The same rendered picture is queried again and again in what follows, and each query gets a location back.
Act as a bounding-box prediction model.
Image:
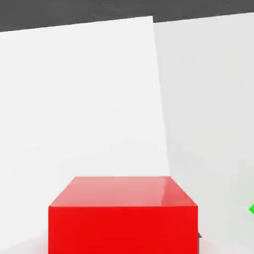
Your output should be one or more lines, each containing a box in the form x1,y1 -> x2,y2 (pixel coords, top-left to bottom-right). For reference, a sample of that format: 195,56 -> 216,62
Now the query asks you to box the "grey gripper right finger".
197,232 -> 224,254

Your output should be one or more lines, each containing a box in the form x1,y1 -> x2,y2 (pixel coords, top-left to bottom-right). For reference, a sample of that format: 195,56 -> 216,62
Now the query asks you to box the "small red cube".
48,176 -> 199,254

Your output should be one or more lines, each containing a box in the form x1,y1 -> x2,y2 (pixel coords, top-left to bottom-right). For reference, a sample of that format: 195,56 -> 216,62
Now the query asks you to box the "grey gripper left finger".
18,231 -> 49,254

